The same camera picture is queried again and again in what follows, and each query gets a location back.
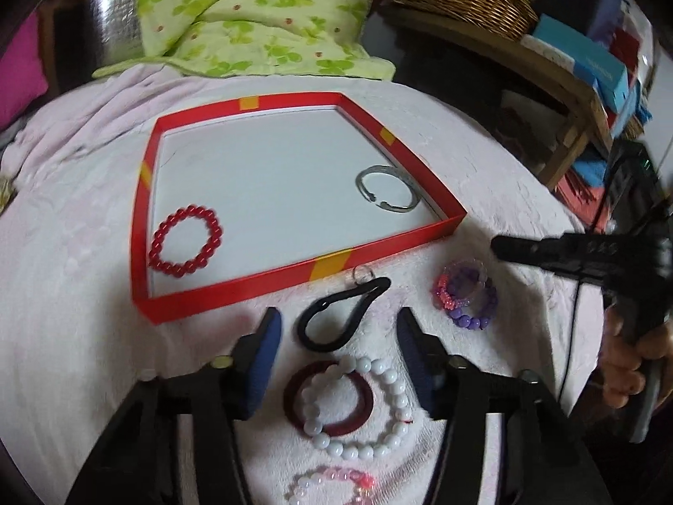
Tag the wicker basket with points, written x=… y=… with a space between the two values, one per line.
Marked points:
x=473 y=0

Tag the red shallow cardboard tray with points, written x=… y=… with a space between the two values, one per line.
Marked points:
x=210 y=300

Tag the person's right hand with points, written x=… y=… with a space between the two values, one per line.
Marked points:
x=620 y=373

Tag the blue cardboard box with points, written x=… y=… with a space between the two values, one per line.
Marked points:
x=578 y=47

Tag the pale pink blanket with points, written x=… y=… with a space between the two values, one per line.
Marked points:
x=79 y=273

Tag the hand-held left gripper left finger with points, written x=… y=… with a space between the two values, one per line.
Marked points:
x=263 y=357

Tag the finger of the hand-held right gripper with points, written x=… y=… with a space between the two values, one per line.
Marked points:
x=526 y=252

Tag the patterned cloth pouch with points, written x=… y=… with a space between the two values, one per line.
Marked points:
x=4 y=194

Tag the magenta pillow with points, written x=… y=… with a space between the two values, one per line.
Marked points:
x=21 y=73

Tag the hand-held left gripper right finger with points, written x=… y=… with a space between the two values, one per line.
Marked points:
x=415 y=357

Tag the silver metal bangle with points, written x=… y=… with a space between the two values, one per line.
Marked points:
x=384 y=168

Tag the green floral quilt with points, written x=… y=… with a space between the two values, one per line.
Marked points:
x=236 y=10

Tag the silver foil mat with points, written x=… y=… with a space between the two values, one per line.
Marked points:
x=113 y=16

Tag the wooden shelf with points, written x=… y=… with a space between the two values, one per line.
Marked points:
x=573 y=100

